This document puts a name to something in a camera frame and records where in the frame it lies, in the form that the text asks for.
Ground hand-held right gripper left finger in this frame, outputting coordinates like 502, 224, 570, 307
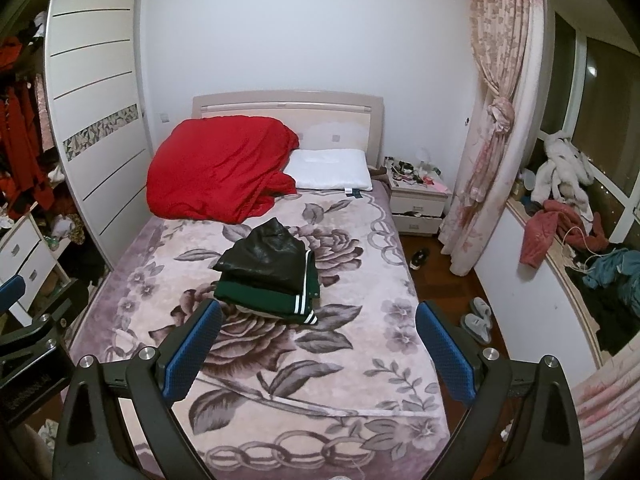
52, 300, 224, 480

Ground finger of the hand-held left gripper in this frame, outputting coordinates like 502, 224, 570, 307
0, 275, 27, 317
0, 279, 90, 361

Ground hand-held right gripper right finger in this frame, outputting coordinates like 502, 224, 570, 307
416, 301, 585, 480

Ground green jacket with striped cuffs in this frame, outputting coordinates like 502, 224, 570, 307
213, 250, 322, 326

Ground black leather jacket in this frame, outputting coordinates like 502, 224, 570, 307
212, 217, 308, 295

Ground pile of assorted clothes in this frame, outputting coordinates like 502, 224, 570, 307
42, 210, 88, 261

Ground hanging red clothes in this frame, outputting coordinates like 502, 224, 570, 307
0, 35, 56, 221

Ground white drawer unit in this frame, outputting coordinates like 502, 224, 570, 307
0, 212, 71, 331

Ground grey slipper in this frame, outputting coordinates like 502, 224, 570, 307
459, 314, 493, 345
469, 296, 495, 330

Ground white window ledge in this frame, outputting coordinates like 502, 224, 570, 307
472, 195, 640, 381

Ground floral plush blanket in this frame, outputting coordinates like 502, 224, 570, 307
67, 187, 451, 480

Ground white nightstand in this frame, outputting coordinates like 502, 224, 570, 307
387, 165, 453, 236

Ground red padded jacket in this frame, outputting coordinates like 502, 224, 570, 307
519, 199, 608, 268

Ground pink floral cloth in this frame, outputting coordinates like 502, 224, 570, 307
570, 345, 640, 476

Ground dark cloth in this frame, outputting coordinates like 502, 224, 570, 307
565, 255, 640, 356

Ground red duvet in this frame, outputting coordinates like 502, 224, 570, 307
146, 115, 300, 224

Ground teal cloth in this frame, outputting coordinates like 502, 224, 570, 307
582, 249, 640, 306

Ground nightstand clutter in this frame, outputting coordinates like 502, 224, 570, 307
385, 155, 448, 191

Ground white wardrobe door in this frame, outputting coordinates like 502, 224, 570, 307
44, 0, 156, 271

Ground white plush toy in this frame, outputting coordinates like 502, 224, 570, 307
530, 130, 596, 211

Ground white pillow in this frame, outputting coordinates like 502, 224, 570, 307
285, 149, 374, 192

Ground beige bed headboard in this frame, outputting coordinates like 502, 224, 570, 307
192, 91, 387, 171

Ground pink floral curtain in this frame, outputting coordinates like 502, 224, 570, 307
439, 0, 546, 277

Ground bay window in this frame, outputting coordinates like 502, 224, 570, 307
540, 10, 640, 246

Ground white cable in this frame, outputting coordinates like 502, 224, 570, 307
562, 225, 601, 276

